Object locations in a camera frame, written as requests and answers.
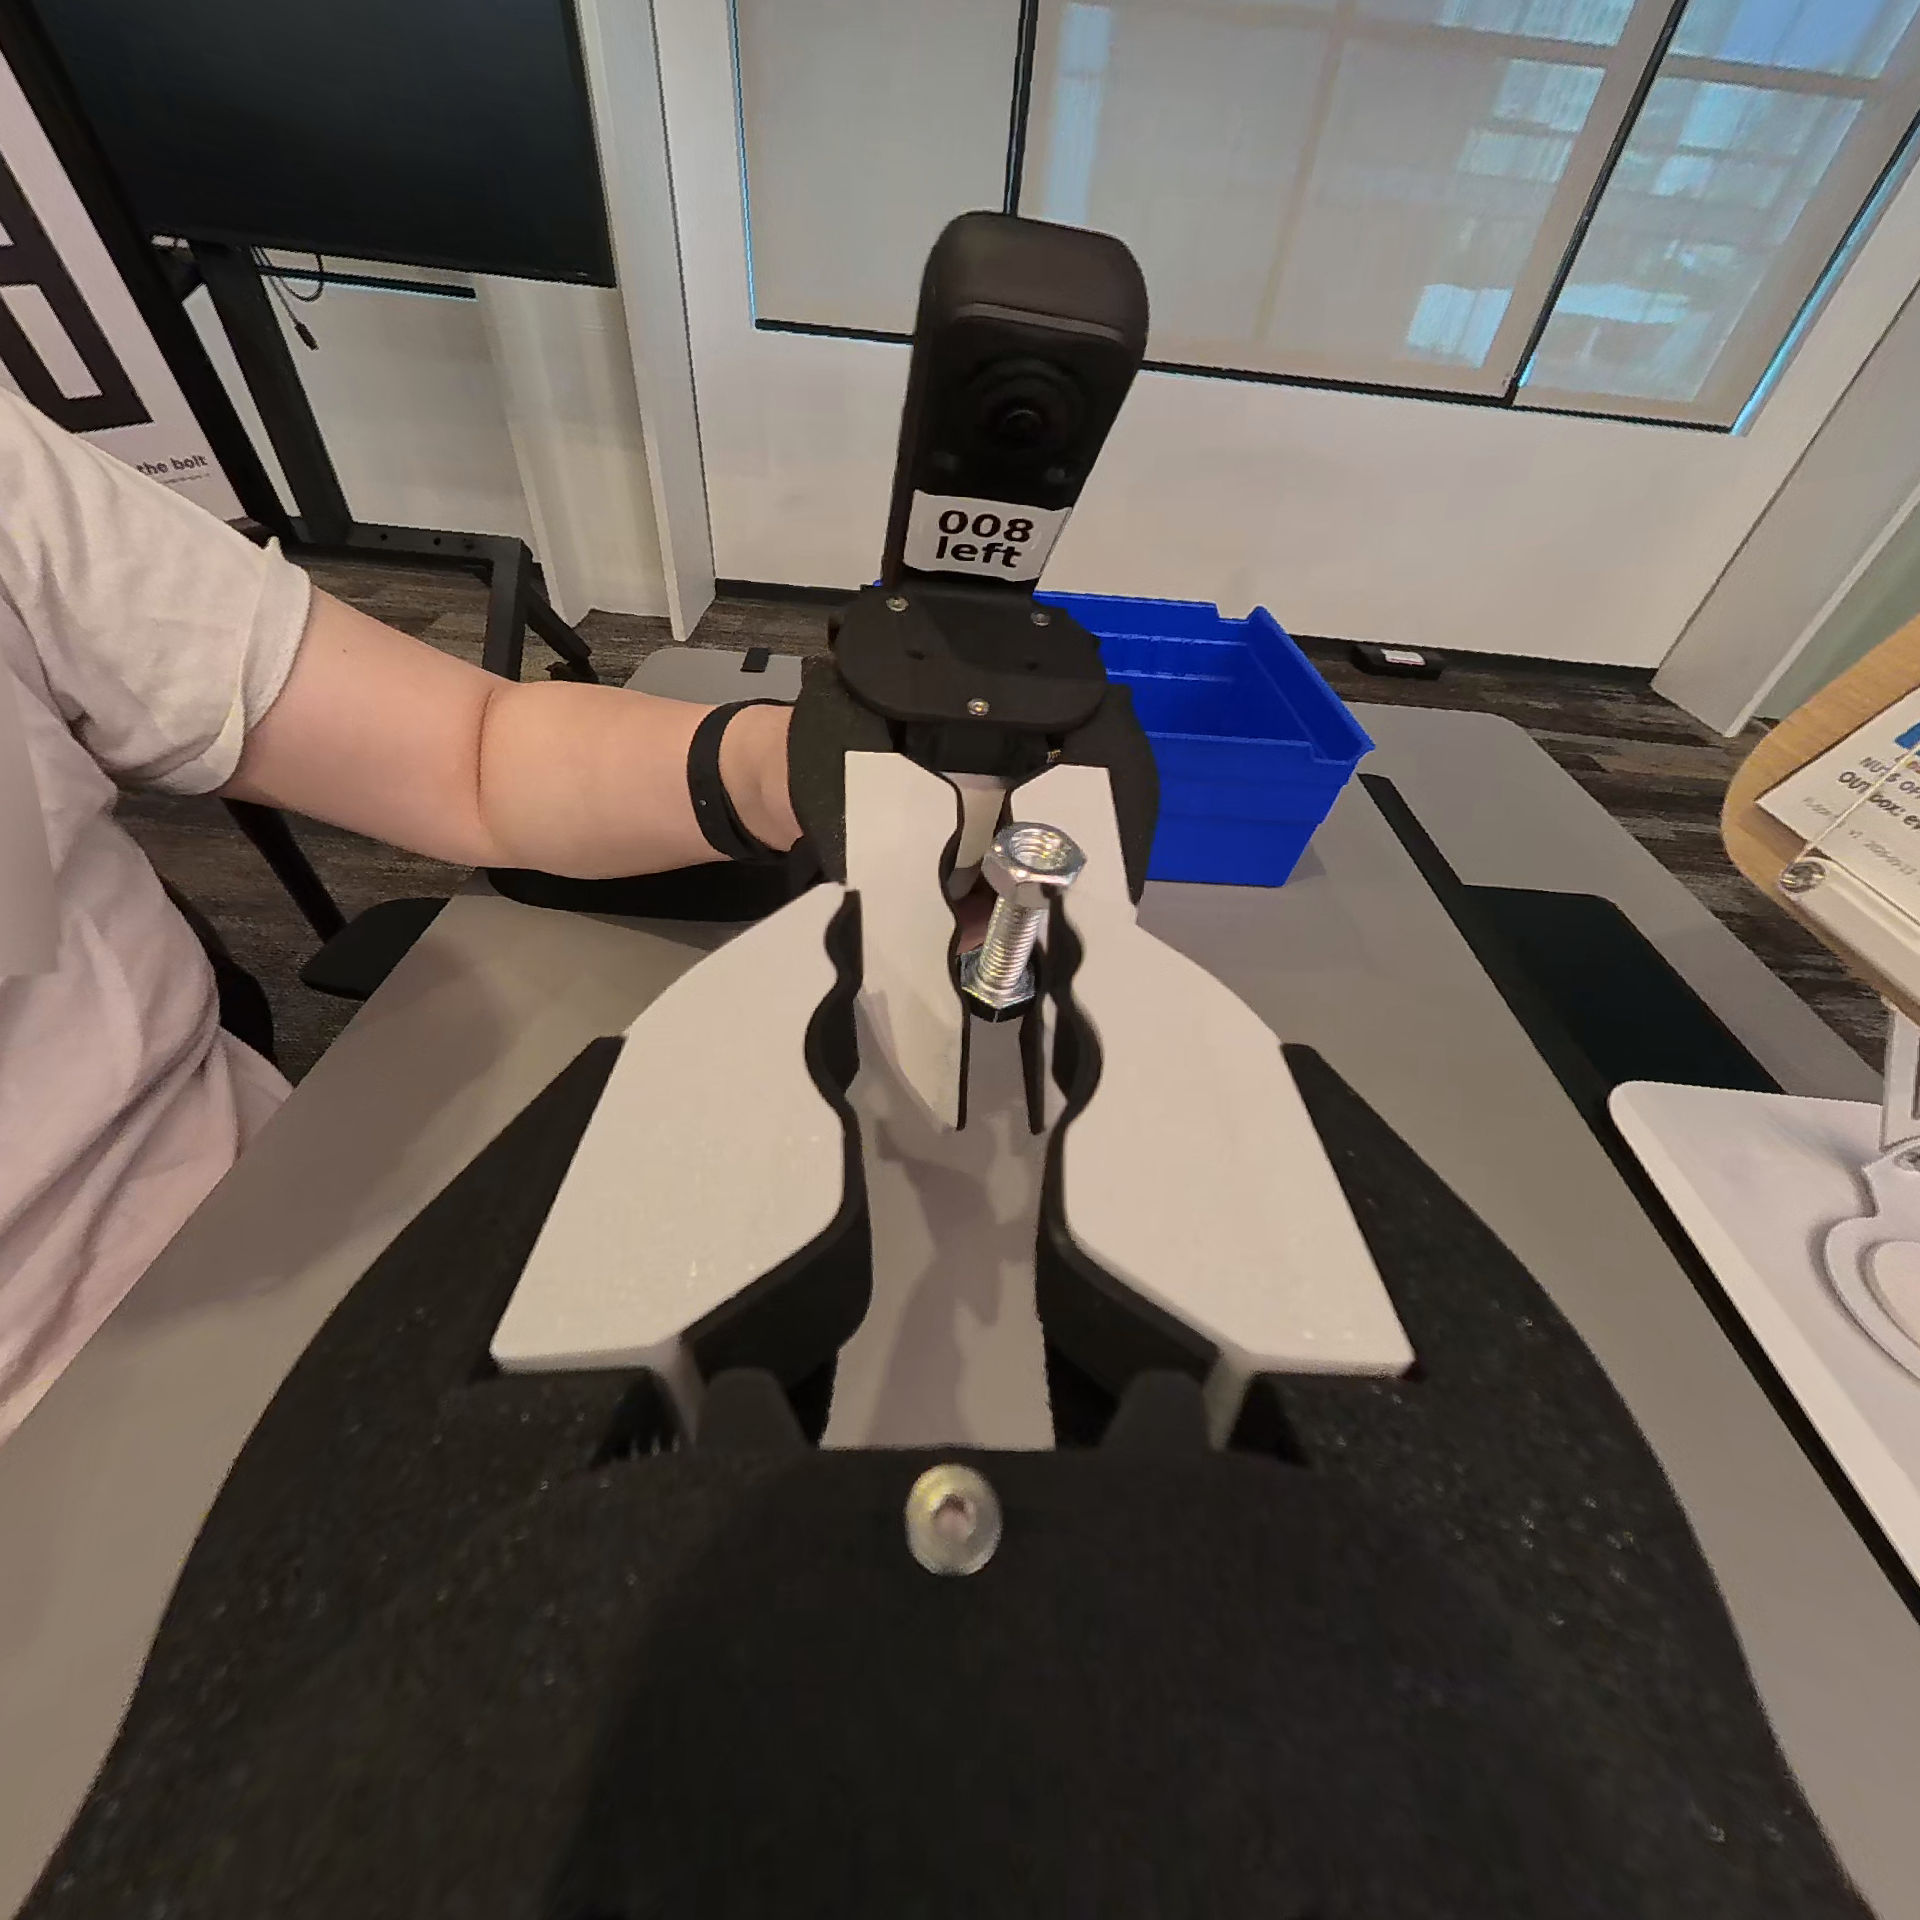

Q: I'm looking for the black metal screen stand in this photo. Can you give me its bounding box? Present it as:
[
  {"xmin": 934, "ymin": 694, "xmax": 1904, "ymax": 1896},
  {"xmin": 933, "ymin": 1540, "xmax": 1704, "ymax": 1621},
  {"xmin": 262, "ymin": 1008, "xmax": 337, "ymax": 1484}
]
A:
[{"xmin": 151, "ymin": 239, "xmax": 594, "ymax": 684}]

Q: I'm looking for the black hanging cable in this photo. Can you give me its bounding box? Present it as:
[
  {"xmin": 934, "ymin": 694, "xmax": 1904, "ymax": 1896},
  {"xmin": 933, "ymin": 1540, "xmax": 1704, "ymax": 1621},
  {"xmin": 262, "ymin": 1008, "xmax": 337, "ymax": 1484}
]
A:
[{"xmin": 246, "ymin": 247, "xmax": 481, "ymax": 354}]

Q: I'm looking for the blue plastic bin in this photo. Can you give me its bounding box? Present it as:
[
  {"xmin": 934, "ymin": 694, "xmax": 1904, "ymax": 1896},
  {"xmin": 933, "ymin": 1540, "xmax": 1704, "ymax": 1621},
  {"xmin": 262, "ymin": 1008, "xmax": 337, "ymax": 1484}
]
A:
[{"xmin": 1035, "ymin": 589, "xmax": 1375, "ymax": 886}]

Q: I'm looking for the wood and white document stand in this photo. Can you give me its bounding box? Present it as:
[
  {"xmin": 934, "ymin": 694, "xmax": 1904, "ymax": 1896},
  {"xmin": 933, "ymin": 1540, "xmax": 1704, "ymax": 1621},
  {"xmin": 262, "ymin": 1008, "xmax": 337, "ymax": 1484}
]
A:
[{"xmin": 1611, "ymin": 615, "xmax": 1920, "ymax": 1577}]

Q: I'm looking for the printed instruction poster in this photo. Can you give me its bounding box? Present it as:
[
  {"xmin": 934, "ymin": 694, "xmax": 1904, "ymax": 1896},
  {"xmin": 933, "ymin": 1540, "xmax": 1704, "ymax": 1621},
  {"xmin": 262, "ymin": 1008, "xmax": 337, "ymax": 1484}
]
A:
[{"xmin": 1754, "ymin": 720, "xmax": 1920, "ymax": 922}]

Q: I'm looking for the large glass window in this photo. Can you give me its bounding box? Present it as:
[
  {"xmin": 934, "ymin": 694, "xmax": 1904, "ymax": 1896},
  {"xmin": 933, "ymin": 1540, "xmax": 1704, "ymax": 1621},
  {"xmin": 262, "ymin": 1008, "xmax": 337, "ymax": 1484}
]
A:
[{"xmin": 743, "ymin": 0, "xmax": 1920, "ymax": 437}]

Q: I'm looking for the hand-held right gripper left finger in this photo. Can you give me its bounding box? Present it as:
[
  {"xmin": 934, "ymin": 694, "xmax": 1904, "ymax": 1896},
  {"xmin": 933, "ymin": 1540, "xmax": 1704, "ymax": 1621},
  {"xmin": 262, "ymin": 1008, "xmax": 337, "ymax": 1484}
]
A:
[{"xmin": 486, "ymin": 882, "xmax": 875, "ymax": 1449}]

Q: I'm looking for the silver hex bolt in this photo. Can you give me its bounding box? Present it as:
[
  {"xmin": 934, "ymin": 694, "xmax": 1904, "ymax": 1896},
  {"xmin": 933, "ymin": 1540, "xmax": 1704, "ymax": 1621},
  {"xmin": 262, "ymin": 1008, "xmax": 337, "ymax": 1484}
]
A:
[{"xmin": 960, "ymin": 877, "xmax": 1058, "ymax": 1023}]

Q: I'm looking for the person's left forearm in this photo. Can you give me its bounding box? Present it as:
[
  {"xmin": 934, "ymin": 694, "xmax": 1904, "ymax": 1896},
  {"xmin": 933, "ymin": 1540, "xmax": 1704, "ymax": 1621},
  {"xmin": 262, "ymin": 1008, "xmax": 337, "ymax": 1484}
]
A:
[{"xmin": 223, "ymin": 575, "xmax": 712, "ymax": 879}]

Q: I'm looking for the black wrist band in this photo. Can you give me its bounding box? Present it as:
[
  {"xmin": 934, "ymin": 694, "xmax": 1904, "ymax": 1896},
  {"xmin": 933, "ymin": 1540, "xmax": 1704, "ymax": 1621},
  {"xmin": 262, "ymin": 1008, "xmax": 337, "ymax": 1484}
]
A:
[{"xmin": 688, "ymin": 698, "xmax": 769, "ymax": 862}]

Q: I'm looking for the person's left hand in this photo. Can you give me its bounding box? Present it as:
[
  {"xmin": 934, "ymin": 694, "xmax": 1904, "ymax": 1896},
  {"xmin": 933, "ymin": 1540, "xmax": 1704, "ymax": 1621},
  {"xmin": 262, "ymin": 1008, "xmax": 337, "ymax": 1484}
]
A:
[{"xmin": 744, "ymin": 701, "xmax": 817, "ymax": 858}]

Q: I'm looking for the large black wall screen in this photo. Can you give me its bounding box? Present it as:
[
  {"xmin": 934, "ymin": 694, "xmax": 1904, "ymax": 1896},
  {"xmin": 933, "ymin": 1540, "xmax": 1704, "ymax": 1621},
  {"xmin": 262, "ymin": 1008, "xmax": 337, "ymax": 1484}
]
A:
[{"xmin": 29, "ymin": 0, "xmax": 616, "ymax": 287}]

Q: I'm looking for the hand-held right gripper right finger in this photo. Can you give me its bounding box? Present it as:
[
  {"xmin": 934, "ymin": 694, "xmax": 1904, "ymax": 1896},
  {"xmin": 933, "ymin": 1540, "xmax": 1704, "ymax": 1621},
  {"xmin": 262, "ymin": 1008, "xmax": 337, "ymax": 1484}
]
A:
[{"xmin": 1035, "ymin": 892, "xmax": 1419, "ymax": 1449}]

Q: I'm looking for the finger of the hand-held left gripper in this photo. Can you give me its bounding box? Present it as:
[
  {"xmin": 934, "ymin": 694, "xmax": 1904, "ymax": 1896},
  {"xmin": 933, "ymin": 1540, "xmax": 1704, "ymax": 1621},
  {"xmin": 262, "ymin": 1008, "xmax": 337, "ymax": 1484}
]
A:
[
  {"xmin": 989, "ymin": 761, "xmax": 1137, "ymax": 1136},
  {"xmin": 840, "ymin": 748, "xmax": 963, "ymax": 1134}
]

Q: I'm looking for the person's light clothing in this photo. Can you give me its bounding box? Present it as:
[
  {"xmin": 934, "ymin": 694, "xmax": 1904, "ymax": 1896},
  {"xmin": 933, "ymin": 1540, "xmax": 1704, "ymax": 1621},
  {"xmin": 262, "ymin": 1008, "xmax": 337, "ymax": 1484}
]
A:
[{"xmin": 0, "ymin": 381, "xmax": 317, "ymax": 1442}]

